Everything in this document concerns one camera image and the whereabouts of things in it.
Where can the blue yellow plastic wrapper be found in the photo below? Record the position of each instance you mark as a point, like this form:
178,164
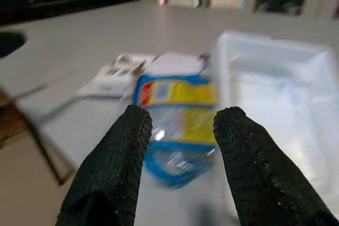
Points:
182,96

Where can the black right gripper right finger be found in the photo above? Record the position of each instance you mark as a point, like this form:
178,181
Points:
262,178

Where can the clear plastic tray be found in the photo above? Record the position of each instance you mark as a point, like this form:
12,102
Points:
278,83

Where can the white table black legs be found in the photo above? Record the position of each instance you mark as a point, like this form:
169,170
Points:
185,25

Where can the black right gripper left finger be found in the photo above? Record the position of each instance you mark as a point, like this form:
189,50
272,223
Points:
114,173

